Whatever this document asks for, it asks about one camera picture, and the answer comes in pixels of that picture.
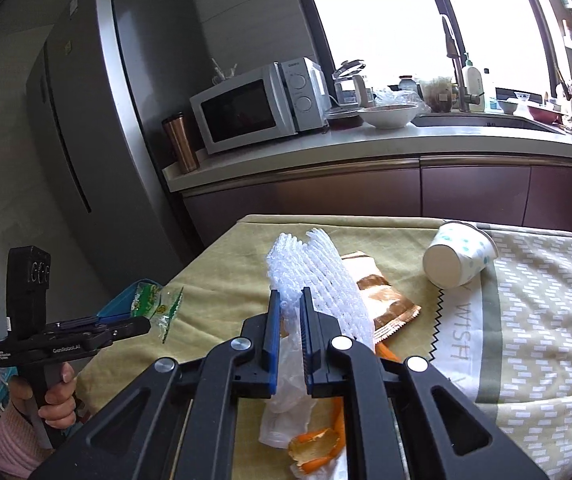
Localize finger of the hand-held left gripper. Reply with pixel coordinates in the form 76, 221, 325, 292
97, 316, 152, 348
55, 311, 134, 333

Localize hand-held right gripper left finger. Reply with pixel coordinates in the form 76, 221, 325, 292
28, 289, 283, 480

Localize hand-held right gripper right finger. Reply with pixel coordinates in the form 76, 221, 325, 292
299, 286, 549, 480

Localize blue trash bin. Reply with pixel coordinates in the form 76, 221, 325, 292
97, 282, 140, 319

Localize green clear snack wrapper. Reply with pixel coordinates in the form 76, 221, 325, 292
131, 280, 186, 345

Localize white foam fruit net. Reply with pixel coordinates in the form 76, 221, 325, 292
264, 227, 376, 357

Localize person's left forearm pink sleeve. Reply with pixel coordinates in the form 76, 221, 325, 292
0, 372, 53, 480

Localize person's left hand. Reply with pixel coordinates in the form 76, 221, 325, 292
37, 361, 78, 427

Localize translucent white plastic bag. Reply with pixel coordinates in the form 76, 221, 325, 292
258, 331, 318, 452

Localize small orange peel strip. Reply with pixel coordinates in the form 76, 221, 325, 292
374, 341, 402, 364

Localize brown snack wrapper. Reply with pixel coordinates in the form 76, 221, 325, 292
340, 249, 422, 347

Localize yellow tablecloth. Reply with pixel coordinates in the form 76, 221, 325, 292
77, 213, 489, 480

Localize large orange peel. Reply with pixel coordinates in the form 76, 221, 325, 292
288, 393, 347, 477

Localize purple kitchen counter cabinet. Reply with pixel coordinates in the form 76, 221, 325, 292
162, 117, 572, 250

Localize dotted white paper cup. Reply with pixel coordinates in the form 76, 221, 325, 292
422, 220, 498, 290

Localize silver refrigerator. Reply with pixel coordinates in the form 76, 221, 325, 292
25, 0, 208, 302

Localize copper travel tumbler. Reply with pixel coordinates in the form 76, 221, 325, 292
161, 112, 201, 175

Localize dark red lidded bowl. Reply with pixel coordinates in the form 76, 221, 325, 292
326, 108, 365, 129

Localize grey white patterned cloth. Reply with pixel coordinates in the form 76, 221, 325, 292
425, 220, 572, 480

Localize white microwave oven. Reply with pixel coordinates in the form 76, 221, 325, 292
189, 56, 332, 156

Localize white ceramic bowl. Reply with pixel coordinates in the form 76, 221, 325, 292
357, 103, 420, 130

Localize glass electric kettle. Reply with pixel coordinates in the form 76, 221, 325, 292
331, 59, 370, 111

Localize clear plastic bag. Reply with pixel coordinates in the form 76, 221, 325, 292
372, 86, 428, 110

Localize small white plastic object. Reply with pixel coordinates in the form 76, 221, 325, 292
210, 59, 240, 87

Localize glass jar dark contents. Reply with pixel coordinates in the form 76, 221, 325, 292
420, 77, 455, 114

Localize steel kitchen sink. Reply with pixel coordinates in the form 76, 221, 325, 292
410, 112, 563, 134

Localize white soap bottle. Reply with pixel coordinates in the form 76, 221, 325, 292
461, 59, 486, 113

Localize steel kitchen faucet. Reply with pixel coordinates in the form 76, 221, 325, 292
440, 14, 483, 114

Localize kitchen window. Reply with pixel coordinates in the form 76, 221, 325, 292
286, 0, 572, 107

